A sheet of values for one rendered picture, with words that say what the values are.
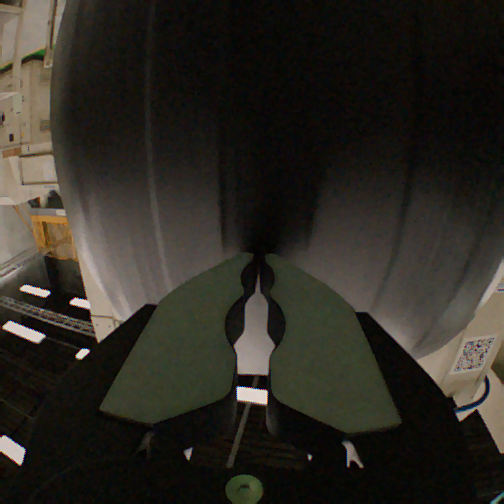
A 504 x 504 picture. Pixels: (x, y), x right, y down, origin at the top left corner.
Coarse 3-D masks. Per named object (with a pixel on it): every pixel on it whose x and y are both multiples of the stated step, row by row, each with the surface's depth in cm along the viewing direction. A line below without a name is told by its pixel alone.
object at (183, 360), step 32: (256, 256) 12; (192, 288) 10; (224, 288) 10; (160, 320) 8; (192, 320) 8; (224, 320) 8; (160, 352) 7; (192, 352) 7; (224, 352) 7; (128, 384) 6; (160, 384) 6; (192, 384) 6; (224, 384) 7; (128, 416) 6; (160, 416) 6; (192, 416) 6; (224, 416) 6
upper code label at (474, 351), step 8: (480, 336) 39; (488, 336) 39; (496, 336) 39; (464, 344) 40; (472, 344) 40; (480, 344) 40; (488, 344) 40; (464, 352) 41; (472, 352) 41; (480, 352) 41; (488, 352) 41; (456, 360) 41; (464, 360) 41; (472, 360) 41; (480, 360) 41; (456, 368) 42; (464, 368) 42; (472, 368) 42; (480, 368) 42
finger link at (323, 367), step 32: (288, 288) 10; (320, 288) 10; (288, 320) 8; (320, 320) 8; (352, 320) 8; (288, 352) 7; (320, 352) 7; (352, 352) 7; (288, 384) 7; (320, 384) 6; (352, 384) 6; (384, 384) 6; (288, 416) 6; (320, 416) 6; (352, 416) 6; (384, 416) 6
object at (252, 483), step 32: (160, 448) 5; (320, 448) 5; (64, 480) 4; (96, 480) 4; (128, 480) 4; (160, 480) 4; (192, 480) 4; (224, 480) 4; (256, 480) 4; (288, 480) 4; (320, 480) 4; (352, 480) 4; (384, 480) 4
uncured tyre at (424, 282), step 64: (128, 0) 9; (192, 0) 9; (256, 0) 9; (320, 0) 9; (384, 0) 9; (448, 0) 9; (64, 64) 12; (128, 64) 10; (192, 64) 10; (256, 64) 10; (320, 64) 10; (384, 64) 10; (448, 64) 9; (64, 128) 13; (128, 128) 11; (192, 128) 11; (256, 128) 11; (320, 128) 11; (384, 128) 11; (448, 128) 10; (64, 192) 16; (128, 192) 12; (192, 192) 12; (256, 192) 12; (320, 192) 12; (384, 192) 12; (448, 192) 12; (128, 256) 14; (192, 256) 14; (320, 256) 14; (384, 256) 13; (448, 256) 13; (256, 320) 16; (384, 320) 16; (448, 320) 16
